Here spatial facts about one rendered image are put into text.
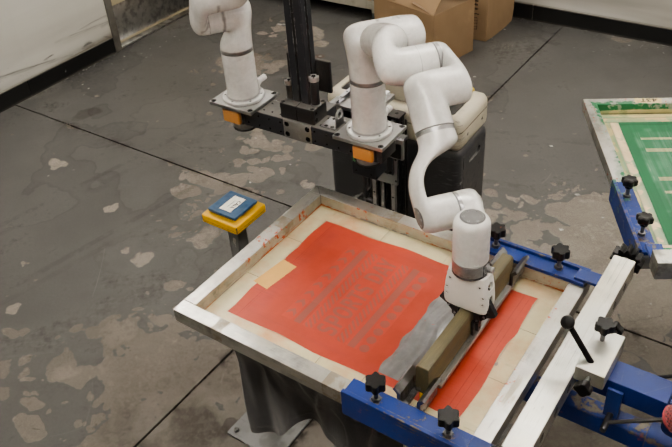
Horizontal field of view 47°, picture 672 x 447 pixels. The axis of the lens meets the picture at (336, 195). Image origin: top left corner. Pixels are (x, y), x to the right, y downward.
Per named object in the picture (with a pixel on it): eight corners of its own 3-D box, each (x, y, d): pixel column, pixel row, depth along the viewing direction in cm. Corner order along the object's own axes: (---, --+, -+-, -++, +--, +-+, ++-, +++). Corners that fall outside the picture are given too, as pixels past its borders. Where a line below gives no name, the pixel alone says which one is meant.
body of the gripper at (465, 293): (500, 262, 160) (497, 302, 167) (456, 246, 165) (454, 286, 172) (484, 283, 155) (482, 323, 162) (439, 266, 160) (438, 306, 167)
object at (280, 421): (251, 434, 208) (228, 320, 184) (259, 425, 211) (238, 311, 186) (399, 518, 186) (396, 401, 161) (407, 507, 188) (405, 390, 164)
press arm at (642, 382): (574, 384, 157) (577, 367, 154) (585, 365, 161) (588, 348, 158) (663, 421, 149) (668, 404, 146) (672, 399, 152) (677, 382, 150)
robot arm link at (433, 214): (447, 130, 169) (473, 225, 166) (391, 142, 166) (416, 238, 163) (459, 120, 160) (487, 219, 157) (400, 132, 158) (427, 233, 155)
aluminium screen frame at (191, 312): (175, 320, 185) (172, 309, 182) (318, 195, 223) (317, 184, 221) (479, 473, 146) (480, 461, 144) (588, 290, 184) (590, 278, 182)
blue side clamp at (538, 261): (464, 261, 197) (465, 240, 193) (473, 250, 201) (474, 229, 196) (580, 303, 183) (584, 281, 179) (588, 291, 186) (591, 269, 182)
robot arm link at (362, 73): (341, 75, 208) (337, 19, 199) (388, 66, 211) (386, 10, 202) (352, 91, 201) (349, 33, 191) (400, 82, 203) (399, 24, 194)
